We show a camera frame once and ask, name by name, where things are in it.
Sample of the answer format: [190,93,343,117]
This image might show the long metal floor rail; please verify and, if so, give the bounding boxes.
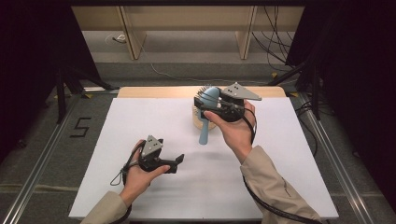
[0,92,82,224]
[298,92,375,224]

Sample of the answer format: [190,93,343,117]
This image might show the hand-held gripper black cable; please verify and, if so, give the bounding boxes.
[242,106,326,224]
[109,141,148,224]

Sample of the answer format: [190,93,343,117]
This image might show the black tripod stand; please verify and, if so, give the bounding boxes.
[267,60,322,121]
[55,63,120,125]

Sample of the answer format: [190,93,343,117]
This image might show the black floor cables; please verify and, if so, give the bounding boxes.
[295,100,319,158]

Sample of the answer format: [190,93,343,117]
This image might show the black curtain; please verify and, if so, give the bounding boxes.
[284,0,396,213]
[0,0,101,162]

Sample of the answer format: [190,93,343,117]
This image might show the short metal floor rail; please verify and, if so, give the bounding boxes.
[82,86,120,93]

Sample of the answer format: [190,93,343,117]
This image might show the light wooden desk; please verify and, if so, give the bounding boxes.
[70,5,305,61]

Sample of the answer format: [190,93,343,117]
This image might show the right hand-held gripper black cable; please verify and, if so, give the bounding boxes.
[242,106,326,224]

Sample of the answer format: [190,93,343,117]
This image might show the person's left hand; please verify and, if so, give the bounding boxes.
[120,139,171,208]

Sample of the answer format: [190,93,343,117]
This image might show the light blue hairbrush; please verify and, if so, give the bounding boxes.
[196,85,222,146]

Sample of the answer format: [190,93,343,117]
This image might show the person's right hand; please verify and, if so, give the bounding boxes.
[204,101,257,164]

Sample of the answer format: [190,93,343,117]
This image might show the white board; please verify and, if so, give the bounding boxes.
[68,97,340,219]

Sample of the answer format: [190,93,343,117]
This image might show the left hand-held gripper black cable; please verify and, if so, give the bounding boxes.
[109,141,148,224]

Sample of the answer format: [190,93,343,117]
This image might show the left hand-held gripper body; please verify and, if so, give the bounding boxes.
[138,134,172,173]

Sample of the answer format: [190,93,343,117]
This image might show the bundle of black hanging cables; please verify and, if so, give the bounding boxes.
[251,5,295,73]

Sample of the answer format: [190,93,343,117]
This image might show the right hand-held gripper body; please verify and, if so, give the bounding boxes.
[214,81,262,123]

